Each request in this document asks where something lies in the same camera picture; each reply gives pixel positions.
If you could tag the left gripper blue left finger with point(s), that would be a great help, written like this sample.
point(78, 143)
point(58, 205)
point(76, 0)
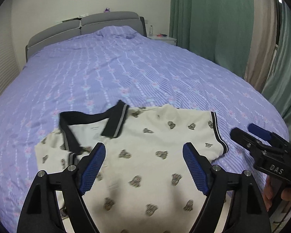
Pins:
point(89, 167)

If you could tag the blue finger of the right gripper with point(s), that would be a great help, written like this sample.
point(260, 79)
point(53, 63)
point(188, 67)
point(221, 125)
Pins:
point(245, 140)
point(260, 132)

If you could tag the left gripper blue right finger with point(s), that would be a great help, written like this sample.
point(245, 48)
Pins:
point(198, 166)

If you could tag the white bear-print polo shirt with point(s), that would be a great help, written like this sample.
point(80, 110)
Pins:
point(144, 184)

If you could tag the person's right hand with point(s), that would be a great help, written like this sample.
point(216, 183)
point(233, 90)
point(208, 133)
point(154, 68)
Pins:
point(268, 194)

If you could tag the beige curtain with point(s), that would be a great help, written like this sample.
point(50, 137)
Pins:
point(263, 43)

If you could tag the purple floral bed cover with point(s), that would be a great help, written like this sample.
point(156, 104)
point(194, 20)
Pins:
point(90, 73)

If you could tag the green curtain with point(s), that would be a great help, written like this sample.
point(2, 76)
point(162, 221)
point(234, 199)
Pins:
point(221, 31)

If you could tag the white louvred wardrobe doors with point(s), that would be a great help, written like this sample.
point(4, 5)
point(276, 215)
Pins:
point(8, 66)

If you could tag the white bedside table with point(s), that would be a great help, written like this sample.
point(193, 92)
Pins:
point(165, 39)

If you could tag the red item on nightstand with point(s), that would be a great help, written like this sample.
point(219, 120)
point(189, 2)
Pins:
point(162, 35)

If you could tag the clear plastic bottle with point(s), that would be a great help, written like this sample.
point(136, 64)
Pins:
point(151, 30)

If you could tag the grey padded headboard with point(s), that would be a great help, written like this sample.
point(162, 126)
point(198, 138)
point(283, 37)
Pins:
point(82, 26)

